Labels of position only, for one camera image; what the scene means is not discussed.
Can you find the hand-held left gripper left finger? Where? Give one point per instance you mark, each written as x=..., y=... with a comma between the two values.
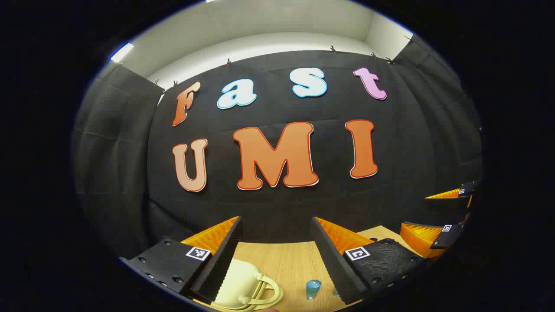
x=225, y=255

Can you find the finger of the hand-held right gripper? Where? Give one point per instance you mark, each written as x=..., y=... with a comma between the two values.
x=451, y=193
x=416, y=238

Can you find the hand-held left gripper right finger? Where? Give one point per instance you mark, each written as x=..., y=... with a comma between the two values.
x=329, y=260

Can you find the small blue bottle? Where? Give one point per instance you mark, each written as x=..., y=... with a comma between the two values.
x=313, y=291

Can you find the ceiling light panel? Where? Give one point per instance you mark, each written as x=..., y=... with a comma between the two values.
x=122, y=52

